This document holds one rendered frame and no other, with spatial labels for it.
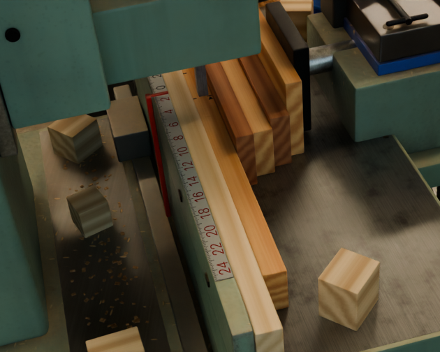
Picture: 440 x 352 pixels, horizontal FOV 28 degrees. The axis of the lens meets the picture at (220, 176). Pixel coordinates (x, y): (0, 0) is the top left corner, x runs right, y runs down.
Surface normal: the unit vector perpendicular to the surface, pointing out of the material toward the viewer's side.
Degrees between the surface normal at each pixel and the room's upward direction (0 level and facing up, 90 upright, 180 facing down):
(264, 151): 90
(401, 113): 90
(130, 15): 90
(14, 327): 90
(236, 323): 0
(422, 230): 0
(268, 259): 0
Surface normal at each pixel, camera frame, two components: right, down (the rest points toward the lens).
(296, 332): -0.09, -0.76
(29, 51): 0.24, 0.61
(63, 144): -0.60, 0.55
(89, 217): 0.51, 0.51
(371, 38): -0.97, 0.22
